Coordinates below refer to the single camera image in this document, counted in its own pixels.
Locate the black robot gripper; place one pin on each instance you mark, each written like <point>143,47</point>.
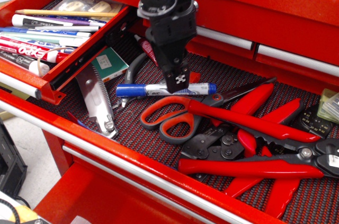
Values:
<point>172,26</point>

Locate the blue BIC marker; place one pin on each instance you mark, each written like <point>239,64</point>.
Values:
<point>136,90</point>

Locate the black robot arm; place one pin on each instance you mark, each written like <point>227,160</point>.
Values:
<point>172,27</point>

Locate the purple pen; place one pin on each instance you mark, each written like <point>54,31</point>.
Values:
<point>78,21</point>

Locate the silver pen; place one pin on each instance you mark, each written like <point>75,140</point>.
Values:
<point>77,28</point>

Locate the small red plastic piece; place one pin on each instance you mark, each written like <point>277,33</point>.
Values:
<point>194,77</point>

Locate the red threadlocker tube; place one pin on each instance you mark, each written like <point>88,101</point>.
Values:
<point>147,48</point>

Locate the red and grey scissors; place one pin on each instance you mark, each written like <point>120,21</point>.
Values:
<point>176,126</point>

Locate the green notebook box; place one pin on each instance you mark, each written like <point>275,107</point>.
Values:
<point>109,64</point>

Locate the silver cabinet lock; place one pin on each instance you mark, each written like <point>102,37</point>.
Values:
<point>195,3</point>

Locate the silver utility knife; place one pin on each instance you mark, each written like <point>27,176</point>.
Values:
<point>97,100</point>

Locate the red tool chest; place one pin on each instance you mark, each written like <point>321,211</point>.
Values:
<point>134,178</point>

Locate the green white marker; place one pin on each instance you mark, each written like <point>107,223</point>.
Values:
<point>65,41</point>

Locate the blue tape piece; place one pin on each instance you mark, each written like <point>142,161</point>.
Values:
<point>75,120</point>

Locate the tan rubber band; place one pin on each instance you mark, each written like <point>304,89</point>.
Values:
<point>43,57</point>

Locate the clear bag of erasers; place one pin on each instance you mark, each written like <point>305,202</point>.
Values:
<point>97,6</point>

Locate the clear plastic parts box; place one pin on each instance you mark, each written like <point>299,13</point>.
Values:
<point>328,106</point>

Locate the yellow wooden pencil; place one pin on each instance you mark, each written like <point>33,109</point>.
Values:
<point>65,13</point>

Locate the black capped white marker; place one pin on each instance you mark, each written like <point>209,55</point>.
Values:
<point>21,20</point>

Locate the blue white marker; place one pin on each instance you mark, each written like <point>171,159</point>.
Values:
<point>47,32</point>

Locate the red Expo marker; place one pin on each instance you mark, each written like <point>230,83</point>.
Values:
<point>31,50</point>

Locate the black plastic crate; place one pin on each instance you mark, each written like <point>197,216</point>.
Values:
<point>13,168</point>

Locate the yellow black object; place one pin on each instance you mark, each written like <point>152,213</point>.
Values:
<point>20,214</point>

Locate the silver closed drawer handle left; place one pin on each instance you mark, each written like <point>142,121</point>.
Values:
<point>225,38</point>

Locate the silver closed drawer handle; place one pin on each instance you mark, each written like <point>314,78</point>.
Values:
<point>225,38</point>
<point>298,60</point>

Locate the grey handled flush cutters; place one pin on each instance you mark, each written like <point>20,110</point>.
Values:
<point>129,76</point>

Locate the red handled crimping tool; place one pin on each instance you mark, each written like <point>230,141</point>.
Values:
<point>223,142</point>

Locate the silver closed drawer handle right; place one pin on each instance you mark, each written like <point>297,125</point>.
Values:
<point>298,60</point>

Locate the red handled wire stripper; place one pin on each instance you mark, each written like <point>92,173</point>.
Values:
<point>270,148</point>

